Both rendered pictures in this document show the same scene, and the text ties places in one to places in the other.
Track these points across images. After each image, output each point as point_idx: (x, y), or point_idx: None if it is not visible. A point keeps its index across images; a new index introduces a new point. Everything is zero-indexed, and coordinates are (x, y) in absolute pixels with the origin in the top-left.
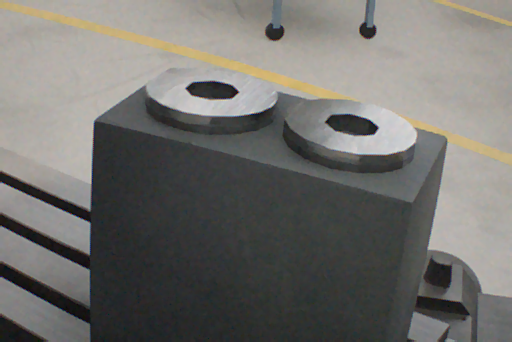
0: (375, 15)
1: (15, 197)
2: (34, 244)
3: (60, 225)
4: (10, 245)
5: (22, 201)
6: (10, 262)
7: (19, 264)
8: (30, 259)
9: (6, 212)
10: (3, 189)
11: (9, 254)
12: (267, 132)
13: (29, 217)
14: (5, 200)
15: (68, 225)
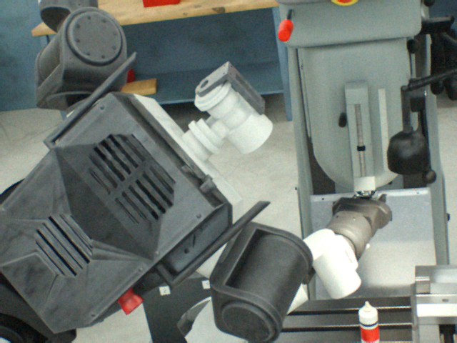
0: None
1: (321, 339)
2: (290, 326)
3: (291, 337)
4: (298, 321)
5: (316, 339)
6: (290, 316)
7: (287, 317)
8: (285, 321)
9: (315, 332)
10: (330, 340)
11: (294, 319)
12: None
13: (305, 334)
14: (323, 336)
15: (289, 339)
